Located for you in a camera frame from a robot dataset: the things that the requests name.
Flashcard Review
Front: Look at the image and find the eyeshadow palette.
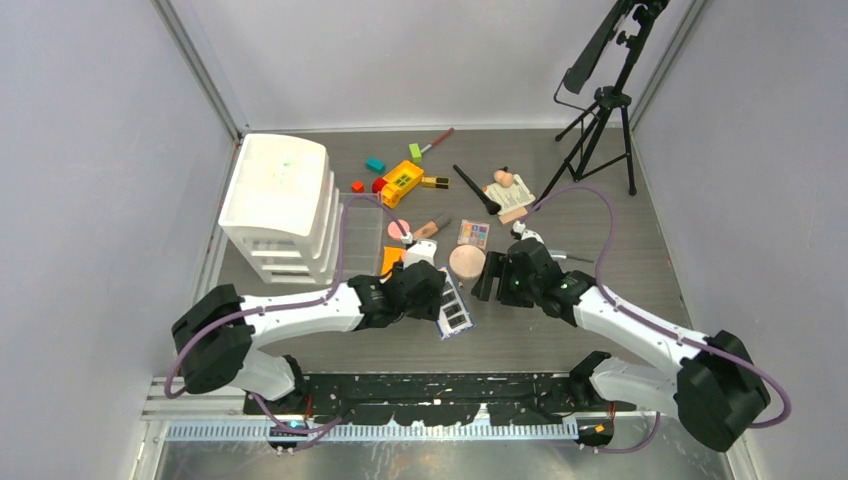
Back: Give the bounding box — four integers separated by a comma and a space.
457, 219, 491, 251

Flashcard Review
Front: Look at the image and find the foundation tube grey cap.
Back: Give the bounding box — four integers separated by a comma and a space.
413, 213, 453, 240

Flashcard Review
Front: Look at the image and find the clear plastic drawer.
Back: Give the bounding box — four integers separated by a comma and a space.
340, 193, 385, 281

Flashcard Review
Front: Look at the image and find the white plastic drawer organizer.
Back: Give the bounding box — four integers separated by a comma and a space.
218, 133, 343, 285

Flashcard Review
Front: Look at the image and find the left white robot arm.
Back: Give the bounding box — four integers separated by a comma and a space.
166, 261, 447, 414

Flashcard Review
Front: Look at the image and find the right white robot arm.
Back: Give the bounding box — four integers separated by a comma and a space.
472, 239, 771, 452

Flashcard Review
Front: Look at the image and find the black makeup brush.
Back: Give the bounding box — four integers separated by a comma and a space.
452, 164, 502, 215

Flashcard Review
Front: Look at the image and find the red makeup pencil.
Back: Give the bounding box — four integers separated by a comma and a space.
420, 127, 455, 156

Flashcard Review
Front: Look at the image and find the orange cream tube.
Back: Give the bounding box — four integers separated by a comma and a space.
380, 246, 406, 277

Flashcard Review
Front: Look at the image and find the small pink round puff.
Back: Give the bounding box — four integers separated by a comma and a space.
387, 219, 410, 241

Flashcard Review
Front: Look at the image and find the beige beauty sponge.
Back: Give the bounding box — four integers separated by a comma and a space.
493, 168, 514, 188

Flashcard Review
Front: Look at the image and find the gold black lipstick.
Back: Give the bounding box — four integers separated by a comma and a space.
420, 176, 450, 189

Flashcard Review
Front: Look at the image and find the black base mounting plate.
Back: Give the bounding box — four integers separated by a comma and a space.
266, 372, 611, 426

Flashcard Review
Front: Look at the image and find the yellow toy block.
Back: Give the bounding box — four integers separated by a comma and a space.
372, 160, 424, 209

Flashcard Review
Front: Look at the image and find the teal toy block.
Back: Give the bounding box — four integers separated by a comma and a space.
365, 157, 386, 175

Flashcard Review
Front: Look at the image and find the green toy block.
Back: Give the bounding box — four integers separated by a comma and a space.
409, 143, 423, 164

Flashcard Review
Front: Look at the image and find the black tripod stand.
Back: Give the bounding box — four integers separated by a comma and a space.
539, 0, 668, 199

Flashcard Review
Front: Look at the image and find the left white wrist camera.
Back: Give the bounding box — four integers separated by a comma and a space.
401, 233, 438, 269

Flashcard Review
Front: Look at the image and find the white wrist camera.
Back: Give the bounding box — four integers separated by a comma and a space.
401, 233, 438, 269
511, 221, 544, 244

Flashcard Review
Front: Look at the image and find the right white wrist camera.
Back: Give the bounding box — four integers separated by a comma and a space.
511, 221, 544, 244

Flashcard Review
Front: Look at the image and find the aluminium rail frame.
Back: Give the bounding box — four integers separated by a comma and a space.
140, 370, 743, 444

